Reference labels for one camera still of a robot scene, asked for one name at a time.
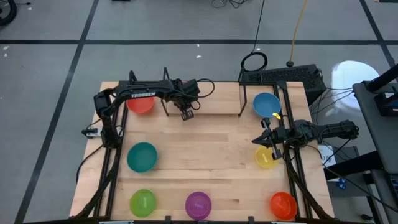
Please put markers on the large red-orange bowl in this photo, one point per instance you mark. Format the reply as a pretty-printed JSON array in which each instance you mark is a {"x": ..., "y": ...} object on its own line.
[{"x": 140, "y": 107}]

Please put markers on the small blue object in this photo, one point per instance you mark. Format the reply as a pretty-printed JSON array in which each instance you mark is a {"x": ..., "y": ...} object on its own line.
[{"x": 341, "y": 183}]

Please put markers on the grey cart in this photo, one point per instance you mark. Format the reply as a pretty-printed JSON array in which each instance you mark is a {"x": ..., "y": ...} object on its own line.
[{"x": 382, "y": 140}]

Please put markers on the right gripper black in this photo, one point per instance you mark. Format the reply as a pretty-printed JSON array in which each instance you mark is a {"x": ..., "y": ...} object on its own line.
[{"x": 270, "y": 137}]

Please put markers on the black aluminium table frame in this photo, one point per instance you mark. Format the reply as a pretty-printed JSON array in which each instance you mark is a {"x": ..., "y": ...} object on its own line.
[{"x": 291, "y": 174}]

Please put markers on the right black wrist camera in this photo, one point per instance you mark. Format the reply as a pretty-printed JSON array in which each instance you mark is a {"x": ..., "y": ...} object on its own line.
[{"x": 280, "y": 132}]

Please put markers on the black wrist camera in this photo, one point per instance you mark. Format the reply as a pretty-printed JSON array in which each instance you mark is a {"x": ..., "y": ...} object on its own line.
[
  {"x": 192, "y": 87},
  {"x": 280, "y": 132}
]

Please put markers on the black computer case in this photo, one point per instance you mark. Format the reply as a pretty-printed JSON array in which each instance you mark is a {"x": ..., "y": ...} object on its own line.
[{"x": 280, "y": 74}]

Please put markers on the large blue bowl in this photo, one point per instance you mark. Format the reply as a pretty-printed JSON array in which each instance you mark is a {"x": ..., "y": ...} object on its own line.
[{"x": 265, "y": 104}]

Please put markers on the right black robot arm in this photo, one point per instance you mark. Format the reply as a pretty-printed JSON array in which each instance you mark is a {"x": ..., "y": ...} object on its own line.
[{"x": 329, "y": 130}]

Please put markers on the black device on cart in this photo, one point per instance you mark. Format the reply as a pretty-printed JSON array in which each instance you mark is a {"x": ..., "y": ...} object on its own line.
[{"x": 387, "y": 104}]

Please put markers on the black pole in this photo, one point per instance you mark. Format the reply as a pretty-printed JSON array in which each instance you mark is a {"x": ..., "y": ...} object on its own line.
[{"x": 382, "y": 79}]

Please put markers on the small yellow tag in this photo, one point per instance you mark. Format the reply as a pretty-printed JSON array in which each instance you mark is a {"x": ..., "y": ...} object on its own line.
[{"x": 276, "y": 116}]

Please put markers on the small yellow bowl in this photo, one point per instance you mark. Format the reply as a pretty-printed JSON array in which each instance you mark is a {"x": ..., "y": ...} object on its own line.
[{"x": 263, "y": 158}]

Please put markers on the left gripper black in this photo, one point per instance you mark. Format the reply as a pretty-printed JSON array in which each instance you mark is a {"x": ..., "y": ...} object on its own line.
[{"x": 187, "y": 115}]

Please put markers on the small purple bowl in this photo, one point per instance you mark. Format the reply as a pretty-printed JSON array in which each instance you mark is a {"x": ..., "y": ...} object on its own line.
[{"x": 198, "y": 205}]

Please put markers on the large teal bowl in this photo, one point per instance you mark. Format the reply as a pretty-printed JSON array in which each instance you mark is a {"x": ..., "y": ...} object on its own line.
[{"x": 142, "y": 157}]

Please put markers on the white paper sheet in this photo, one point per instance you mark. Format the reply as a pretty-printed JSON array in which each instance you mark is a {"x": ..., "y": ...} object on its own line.
[{"x": 326, "y": 155}]

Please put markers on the small green bowl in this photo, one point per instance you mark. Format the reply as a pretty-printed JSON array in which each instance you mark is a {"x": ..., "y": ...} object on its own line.
[{"x": 143, "y": 203}]

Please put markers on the black triangular bracket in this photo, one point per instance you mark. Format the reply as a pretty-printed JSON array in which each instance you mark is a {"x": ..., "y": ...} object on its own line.
[
  {"x": 132, "y": 72},
  {"x": 165, "y": 69}
]

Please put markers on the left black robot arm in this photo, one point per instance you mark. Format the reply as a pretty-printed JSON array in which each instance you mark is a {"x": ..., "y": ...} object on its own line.
[{"x": 161, "y": 88}]

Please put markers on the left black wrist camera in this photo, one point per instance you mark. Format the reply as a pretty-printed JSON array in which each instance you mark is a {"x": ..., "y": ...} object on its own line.
[{"x": 192, "y": 87}]

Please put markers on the small orange bowl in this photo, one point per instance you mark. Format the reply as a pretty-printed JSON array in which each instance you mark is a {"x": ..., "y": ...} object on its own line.
[{"x": 283, "y": 205}]

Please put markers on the black wheel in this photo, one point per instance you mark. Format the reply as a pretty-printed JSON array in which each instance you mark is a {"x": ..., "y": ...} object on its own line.
[{"x": 14, "y": 11}]

